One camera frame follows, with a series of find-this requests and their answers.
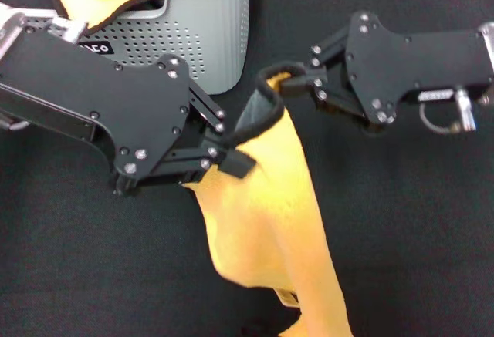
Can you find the black tablecloth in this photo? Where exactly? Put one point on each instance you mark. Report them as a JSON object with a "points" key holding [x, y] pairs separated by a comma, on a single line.
{"points": [[405, 217]]}

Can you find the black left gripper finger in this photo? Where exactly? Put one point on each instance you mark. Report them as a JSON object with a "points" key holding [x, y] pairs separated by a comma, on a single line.
{"points": [[208, 109], [193, 163]]}

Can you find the yellow towel with black edge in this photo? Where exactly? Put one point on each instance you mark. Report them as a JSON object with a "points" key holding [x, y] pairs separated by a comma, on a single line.
{"points": [[92, 1], [262, 217]]}

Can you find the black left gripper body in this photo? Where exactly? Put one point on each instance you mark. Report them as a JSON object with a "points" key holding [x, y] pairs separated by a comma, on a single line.
{"points": [[96, 90]]}

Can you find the grey perforated storage basket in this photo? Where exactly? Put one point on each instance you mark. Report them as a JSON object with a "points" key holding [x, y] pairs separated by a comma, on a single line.
{"points": [[216, 36]]}

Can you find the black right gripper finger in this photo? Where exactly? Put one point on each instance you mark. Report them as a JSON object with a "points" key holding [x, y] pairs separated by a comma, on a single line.
{"points": [[328, 49], [335, 98]]}

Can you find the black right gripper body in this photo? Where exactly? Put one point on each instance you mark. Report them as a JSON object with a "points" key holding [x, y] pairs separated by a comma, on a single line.
{"points": [[417, 63]]}

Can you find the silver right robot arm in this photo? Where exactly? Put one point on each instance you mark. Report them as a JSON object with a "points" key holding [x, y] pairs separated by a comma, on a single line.
{"points": [[488, 48]]}

